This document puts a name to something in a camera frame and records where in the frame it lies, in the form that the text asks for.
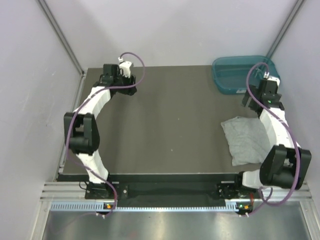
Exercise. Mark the teal plastic bin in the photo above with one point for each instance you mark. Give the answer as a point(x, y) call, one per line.
point(229, 73)

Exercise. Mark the left aluminium frame post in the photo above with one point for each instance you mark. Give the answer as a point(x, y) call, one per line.
point(43, 5)

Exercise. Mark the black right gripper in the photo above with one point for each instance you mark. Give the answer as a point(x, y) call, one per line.
point(254, 90)

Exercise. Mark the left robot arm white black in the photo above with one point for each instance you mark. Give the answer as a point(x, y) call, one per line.
point(81, 130)

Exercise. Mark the aluminium frame post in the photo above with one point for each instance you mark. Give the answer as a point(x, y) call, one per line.
point(293, 13)
point(43, 5)

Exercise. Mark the right aluminium frame post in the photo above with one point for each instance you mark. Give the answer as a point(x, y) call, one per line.
point(293, 13)

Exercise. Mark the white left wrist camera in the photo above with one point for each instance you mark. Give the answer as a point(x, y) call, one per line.
point(125, 67)

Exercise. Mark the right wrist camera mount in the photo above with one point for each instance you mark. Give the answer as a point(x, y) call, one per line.
point(269, 84)

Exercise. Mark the aluminium front rail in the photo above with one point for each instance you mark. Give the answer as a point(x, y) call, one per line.
point(73, 191)

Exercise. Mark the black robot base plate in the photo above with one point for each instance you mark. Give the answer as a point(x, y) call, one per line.
point(176, 190)

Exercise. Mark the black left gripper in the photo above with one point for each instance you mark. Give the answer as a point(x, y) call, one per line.
point(132, 79)

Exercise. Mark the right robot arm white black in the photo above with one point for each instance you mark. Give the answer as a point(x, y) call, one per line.
point(286, 163)

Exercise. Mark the grey adidas t-shirt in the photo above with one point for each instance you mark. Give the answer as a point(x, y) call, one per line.
point(247, 140)

